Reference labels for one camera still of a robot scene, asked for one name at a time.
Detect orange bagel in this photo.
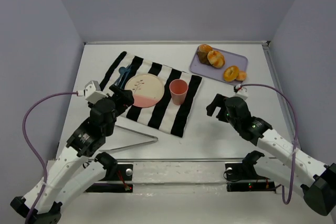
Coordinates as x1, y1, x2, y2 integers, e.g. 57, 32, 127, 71
223, 66, 239, 82

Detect metal tongs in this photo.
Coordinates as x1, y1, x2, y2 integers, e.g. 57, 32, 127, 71
99, 125, 159, 152

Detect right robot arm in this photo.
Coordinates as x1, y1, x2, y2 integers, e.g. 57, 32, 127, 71
206, 94, 335, 216

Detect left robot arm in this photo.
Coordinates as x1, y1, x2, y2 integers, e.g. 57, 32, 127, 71
11, 81, 134, 223

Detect blue knife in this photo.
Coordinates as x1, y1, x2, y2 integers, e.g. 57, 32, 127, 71
119, 69, 136, 89

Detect cream and pink plate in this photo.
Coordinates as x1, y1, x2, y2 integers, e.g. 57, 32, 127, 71
125, 73, 164, 108

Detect blue spoon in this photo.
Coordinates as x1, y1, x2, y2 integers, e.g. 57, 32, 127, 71
113, 67, 127, 86

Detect blue fork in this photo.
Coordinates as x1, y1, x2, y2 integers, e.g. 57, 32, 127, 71
117, 65, 132, 87

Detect small round bun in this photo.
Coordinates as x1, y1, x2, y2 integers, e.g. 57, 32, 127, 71
236, 71, 247, 82

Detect pink cup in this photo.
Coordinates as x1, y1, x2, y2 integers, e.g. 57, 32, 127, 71
169, 79, 188, 105

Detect glazed round bun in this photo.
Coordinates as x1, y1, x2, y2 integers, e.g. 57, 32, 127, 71
207, 50, 225, 69

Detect lavender tray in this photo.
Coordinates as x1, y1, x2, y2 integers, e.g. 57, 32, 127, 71
190, 47, 248, 86

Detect dark brown pastry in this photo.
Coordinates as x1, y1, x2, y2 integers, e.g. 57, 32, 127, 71
197, 51, 211, 66

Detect top glazed bun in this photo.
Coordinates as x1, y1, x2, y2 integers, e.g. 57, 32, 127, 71
198, 44, 213, 53

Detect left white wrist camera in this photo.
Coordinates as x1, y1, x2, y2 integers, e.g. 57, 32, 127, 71
84, 80, 108, 104

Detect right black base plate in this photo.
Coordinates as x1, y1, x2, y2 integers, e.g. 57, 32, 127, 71
223, 163, 279, 193

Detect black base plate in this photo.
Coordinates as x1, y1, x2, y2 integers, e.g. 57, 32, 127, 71
85, 163, 134, 193
223, 163, 279, 193

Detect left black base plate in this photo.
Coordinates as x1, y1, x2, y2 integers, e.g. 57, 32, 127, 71
85, 163, 134, 193

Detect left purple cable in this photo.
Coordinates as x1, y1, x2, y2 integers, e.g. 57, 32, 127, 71
22, 91, 85, 224

